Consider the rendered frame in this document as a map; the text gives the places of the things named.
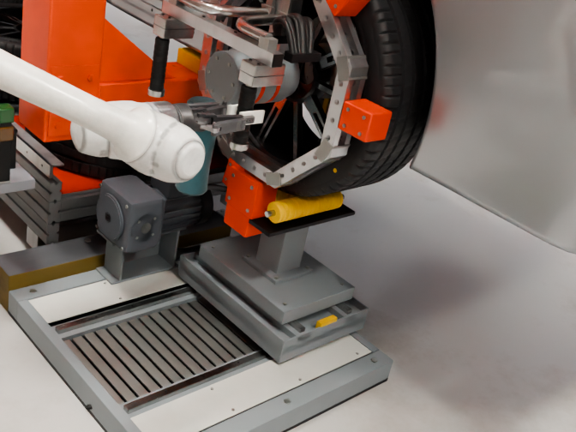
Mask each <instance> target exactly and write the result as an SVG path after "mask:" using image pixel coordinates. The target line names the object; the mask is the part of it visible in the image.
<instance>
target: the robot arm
mask: <svg viewBox="0 0 576 432"><path fill-rule="evenodd" d="M0 89H1V90H3V91H4V92H7V93H10V94H12V95H14V96H16V97H18V98H20V99H24V100H26V101H27V102H29V103H31V104H34V105H36V106H38V107H41V108H43V109H45V110H47V111H50V112H52V113H54V114H56V115H58V116H60V117H63V118H65V119H67V120H70V121H71V124H70V134H71V138H72V141H73V143H74V145H75V148H76V149H77V150H78V151H79V152H80V153H84V154H87V155H91V156H95V157H108V158H110V159H120V160H122V161H123V162H125V163H126V164H128V165H130V166H131V167H133V168H134V169H136V170H137V171H139V172H140V173H142V174H145V175H147V176H151V177H154V178H157V179H158V180H161V181H164V182H167V183H183V182H186V181H188V180H190V179H192V178H193V177H194V176H195V175H196V174H197V173H198V172H199V171H200V169H201V168H202V166H203V163H204V158H205V148H204V145H203V143H202V141H201V139H200V137H199V136H198V135H197V134H196V131H197V132H203V131H206V130H207V131H210V132H212V133H211V136H218V135H221V134H226V133H231V132H237V131H242V130H245V125H248V124H256V123H263V118H264V114H265V111H264V110H258V111H242V112H239V115H237V105H228V106H227V102H224V101H223V103H222V105H219V102H208V103H194V104H186V103H176V104H172V103H170V102H168V101H156V102H144V103H139V102H134V101H131V100H120V101H109V102H105V101H103V100H101V99H98V98H96V97H94V96H92V95H91V94H89V93H86V92H84V91H82V90H80V89H79V88H77V87H74V86H72V85H70V84H68V83H67V82H65V81H62V80H60V79H58V78H56V77H55V76H54V75H51V74H49V73H47V72H45V71H44V70H42V69H39V68H37V67H35V66H33V65H32V64H30V63H27V62H25V61H23V60H21V59H20V58H18V57H16V56H14V55H12V54H10V53H8V52H6V51H4V50H2V49H0Z"/></svg>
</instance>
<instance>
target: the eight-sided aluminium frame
mask: <svg viewBox="0 0 576 432"><path fill-rule="evenodd" d="M245 1H246V0H210V1H209V2H210V3H215V4H221V5H229V6H241V5H242V4H243V3H244V2H245ZM313 2H314V5H315V8H316V11H317V14H318V16H319V18H320V21H321V25H322V27H323V30H324V33H325V34H326V37H327V42H328V44H329V46H330V49H331V52H332V54H333V58H334V60H335V62H336V65H337V70H338V72H337V75H336V79H335V82H334V87H333V93H332V97H331V101H330V105H329V108H328V113H327V119H326V122H325V127H324V130H323V134H322V138H321V144H320V146H318V147H316V148H314V149H313V150H311V151H309V152H308V153H306V154H304V155H303V156H301V157H299V158H297V159H295V160H293V161H292V162H290V163H289V164H287V165H282V164H280V163H279V162H278V161H276V160H274V159H272V158H271V157H269V156H267V155H266V154H264V153H263V152H261V151H260V150H258V149H257V148H255V147H253V146H251V145H250V144H249V148H248V150H247V151H242V152H241V151H236V150H233V149H231V148H230V147H229V143H230V138H232V135H233V132H231V133H226V134H221V135H218V136H217V139H218V142H219V147H220V149H221V152H222V154H224V156H226V158H228V159H229V158H232V159H233V160H234V161H235V162H236V163H237V164H239V165H240V166H242V168H244V169H245V170H247V171H249V172H250V173H252V174H253V175H255V176H256V177H258V178H260V180H262V181H264V182H265V183H267V185H270V186H272V187H273V188H275V189H276V188H281V187H284V186H289V185H292V184H294V183H298V181H300V180H302V179H303V178H305V177H307V176H309V175H311V174H312V173H314V172H316V171H318V170H320V169H322V168H323V167H325V166H327V165H330V164H332V163H333V162H334V161H336V160H340V159H341V158H343V157H344V156H346V154H347V151H348V147H349V146H350V145H351V144H350V140H351V135H349V134H347V133H346V132H344V131H343V130H341V129H339V120H340V117H341V113H342V110H343V106H344V102H345V101H346V100H354V99H361V97H362V93H363V87H364V83H365V80H367V79H368V78H367V73H368V69H369V66H368V63H367V60H366V55H364V53H363V49H362V46H361V45H360V42H359V39H358V37H357V33H356V31H355V28H354V26H353V23H352V21H351V17H350V16H334V15H333V13H332V11H331V10H330V8H329V6H328V4H327V1H326V0H313ZM207 17H209V18H211V19H213V20H215V21H217V22H220V23H222V24H224V25H226V26H228V27H230V28H231V25H232V19H233V17H225V16H218V15H210V14H207ZM216 51H228V45H226V44H224V43H223V42H221V41H219V40H217V39H215V38H213V37H211V36H209V35H207V34H205V33H204V38H203V44H202V50H201V60H200V67H199V70H197V72H198V79H197V81H198V84H199V90H200V91H201V94H202V96H203V97H208V98H211V99H212V96H211V95H210V93H209V92H208V90H207V84H206V67H207V62H208V60H209V58H210V56H212V54H214V52H216Z"/></svg>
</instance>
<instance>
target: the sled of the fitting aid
mask: <svg viewBox="0 0 576 432"><path fill-rule="evenodd" d="M199 252H200V250H196V251H192V252H189V253H186V254H182V255H180V262H179V267H178V273H177V275H179V276H180V277H181V278H182V279H183V280H184V281H186V282H187V283H188V284H189V285H190V286H191V287H193V288H194V289H195V290H196V291H197V292H198V293H200V294H201V295H202V296H203V297H204V298H205V299H206V300H208V302H210V304H212V305H213V306H214V307H215V308H216V309H217V310H218V311H220V312H221V313H222V314H223V315H224V316H225V317H227V318H228V319H229V320H230V321H231V322H232V323H234V324H235V325H236V326H237V327H238V328H239V329H241V330H242V331H243V332H244V333H245V334H246V335H248V336H249V337H250V338H251V339H252V340H253V341H254V342H256V344H258V346H260V347H261V348H262V349H263V350H264V351H265V352H266V353H268V354H269V355H270V356H271V357H272V358H273V359H275V360H276V361H277V362H278V363H282V362H284V361H286V360H288V359H290V358H293V357H295V356H298V355H300V354H303V353H304V352H306V351H310V350H313V349H314V348H316V347H319V346H321V345H324V344H326V343H329V342H331V341H333V340H336V339H338V338H341V337H343V336H346V335H347V334H349V333H353V332H355V331H357V330H359V329H362V328H363V326H364V323H365V320H366V317H367V314H368V311H369V308H368V307H367V306H365V305H364V304H362V303H361V302H359V301H358V300H357V299H356V298H354V297H352V299H350V300H347V301H344V302H342V303H338V304H336V305H334V306H331V307H329V308H326V309H323V310H320V311H317V312H315V313H313V314H310V315H306V316H304V317H302V318H299V319H296V320H294V321H290V322H288V323H286V324H283V325H280V324H279V323H278V322H277V321H276V320H274V318H272V317H271V316H270V315H269V314H268V313H266V312H265V311H264V310H263V309H261V308H260V307H259V306H258V305H256V304H255V303H254V302H253V301H251V300H250V299H249V298H248V297H246V296H245V295H244V294H243V293H242V292H240V290H238V289H237V288H236V287H235V286H234V285H232V284H231V283H230V282H229V281H228V280H226V279H225V278H224V277H222V276H221V275H220V274H219V273H217V272H216V271H215V270H214V269H213V268H211V267H210V266H209V265H208V264H206V262H204V261H203V260H202V259H201V258H200V257H199Z"/></svg>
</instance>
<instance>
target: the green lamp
mask: <svg viewBox="0 0 576 432"><path fill-rule="evenodd" d="M14 120H15V108H13V107H12V106H11V105H10V104H0V123H13V122H14Z"/></svg>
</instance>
